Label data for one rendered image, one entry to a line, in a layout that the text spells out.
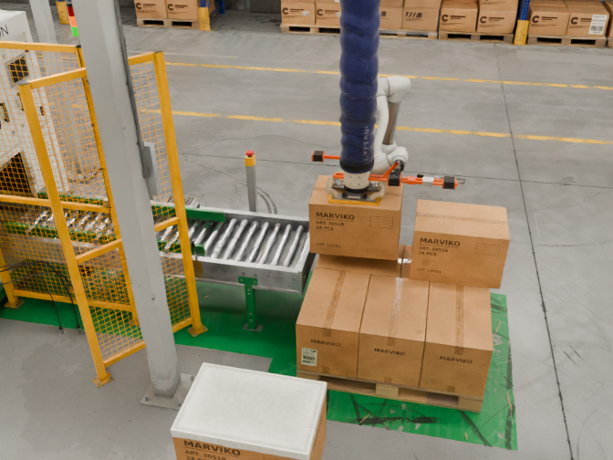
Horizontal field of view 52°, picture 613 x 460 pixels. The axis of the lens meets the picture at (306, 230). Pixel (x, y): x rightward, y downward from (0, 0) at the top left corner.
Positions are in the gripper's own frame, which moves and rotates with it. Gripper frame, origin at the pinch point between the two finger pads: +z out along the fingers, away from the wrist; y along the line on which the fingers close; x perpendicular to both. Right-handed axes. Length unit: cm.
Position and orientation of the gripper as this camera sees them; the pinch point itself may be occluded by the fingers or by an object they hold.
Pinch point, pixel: (396, 179)
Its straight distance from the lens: 416.0
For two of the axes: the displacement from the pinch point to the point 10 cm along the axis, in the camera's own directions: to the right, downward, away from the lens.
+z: -2.1, 5.4, -8.1
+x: -9.8, -1.1, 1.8
